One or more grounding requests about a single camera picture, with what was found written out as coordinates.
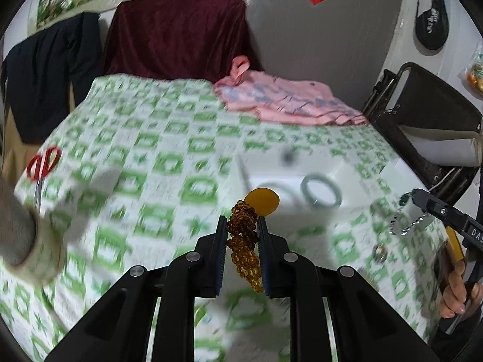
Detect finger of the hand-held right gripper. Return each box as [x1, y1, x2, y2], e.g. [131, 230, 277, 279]
[401, 189, 451, 219]

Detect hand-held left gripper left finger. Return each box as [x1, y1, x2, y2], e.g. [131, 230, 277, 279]
[45, 216, 229, 362]

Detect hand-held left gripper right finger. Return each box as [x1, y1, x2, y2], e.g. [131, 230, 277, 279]
[257, 216, 440, 362]

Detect amber bead bracelet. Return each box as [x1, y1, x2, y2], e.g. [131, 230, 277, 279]
[226, 201, 265, 294]

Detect silver chain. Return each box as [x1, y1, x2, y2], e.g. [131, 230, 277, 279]
[390, 200, 431, 237]

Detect amber disc pendant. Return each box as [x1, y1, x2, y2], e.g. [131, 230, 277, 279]
[245, 188, 280, 217]

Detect white cardboard box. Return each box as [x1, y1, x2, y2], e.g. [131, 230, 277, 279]
[234, 144, 382, 220]

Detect person's right hand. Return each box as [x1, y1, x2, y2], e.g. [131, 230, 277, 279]
[439, 259, 471, 319]

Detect pale green jade bangle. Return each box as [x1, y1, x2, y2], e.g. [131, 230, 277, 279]
[301, 173, 342, 210]

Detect dark folding chair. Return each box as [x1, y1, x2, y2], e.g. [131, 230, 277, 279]
[362, 62, 483, 197]

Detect bag of fruit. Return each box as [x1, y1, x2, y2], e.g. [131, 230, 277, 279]
[462, 43, 483, 93]

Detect pink floral cloth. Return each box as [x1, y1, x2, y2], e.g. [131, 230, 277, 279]
[214, 55, 369, 126]

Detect beige tape roll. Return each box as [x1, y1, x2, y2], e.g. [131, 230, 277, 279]
[0, 175, 67, 286]

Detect black racket bag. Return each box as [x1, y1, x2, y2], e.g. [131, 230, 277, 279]
[414, 0, 450, 51]

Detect maroon velvet cloth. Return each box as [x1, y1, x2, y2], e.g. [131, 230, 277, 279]
[103, 0, 262, 82]

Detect dark jacket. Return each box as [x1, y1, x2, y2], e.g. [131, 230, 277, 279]
[2, 12, 102, 144]

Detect red-handled scissors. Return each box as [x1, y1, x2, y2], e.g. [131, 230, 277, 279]
[26, 146, 62, 212]

